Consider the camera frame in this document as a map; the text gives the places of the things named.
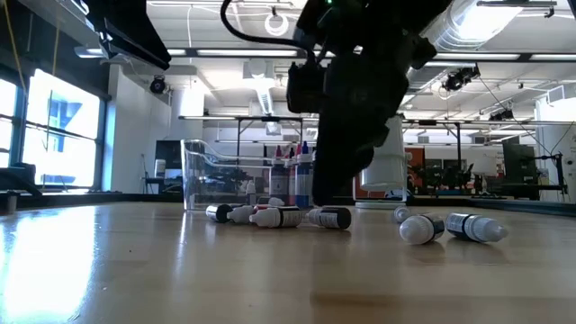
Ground black aluminium table frame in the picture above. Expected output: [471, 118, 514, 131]
[0, 191, 576, 218]

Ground black robot workstation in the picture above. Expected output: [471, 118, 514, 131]
[501, 141, 569, 203]

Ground black round ceiling speaker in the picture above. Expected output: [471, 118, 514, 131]
[148, 75, 167, 95]

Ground white coiled ceiling cable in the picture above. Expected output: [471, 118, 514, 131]
[264, 11, 291, 38]

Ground silver ribbed air duct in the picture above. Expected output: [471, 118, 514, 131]
[418, 0, 527, 53]

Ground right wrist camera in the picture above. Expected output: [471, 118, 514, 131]
[286, 59, 326, 115]

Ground black monitor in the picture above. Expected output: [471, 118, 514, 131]
[155, 139, 184, 181]

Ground white cylindrical canister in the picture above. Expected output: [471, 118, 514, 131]
[355, 114, 410, 211]

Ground black ceiling-hung camera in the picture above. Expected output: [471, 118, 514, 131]
[440, 65, 482, 94]

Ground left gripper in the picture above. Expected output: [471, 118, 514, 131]
[85, 0, 172, 71]

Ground clear plastic container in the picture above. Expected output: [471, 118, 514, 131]
[180, 138, 316, 212]

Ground large bright window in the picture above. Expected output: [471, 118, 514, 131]
[22, 67, 102, 191]
[0, 78, 19, 170]

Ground orange wall panel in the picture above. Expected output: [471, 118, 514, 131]
[407, 147, 427, 199]

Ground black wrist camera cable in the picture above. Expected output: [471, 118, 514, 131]
[219, 0, 316, 53]

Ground large blue food colouring bottle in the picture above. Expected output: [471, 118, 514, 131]
[295, 140, 316, 208]

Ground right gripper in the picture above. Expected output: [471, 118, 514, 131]
[310, 43, 410, 207]

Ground large pink food colouring bottle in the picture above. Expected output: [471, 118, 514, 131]
[269, 144, 290, 207]

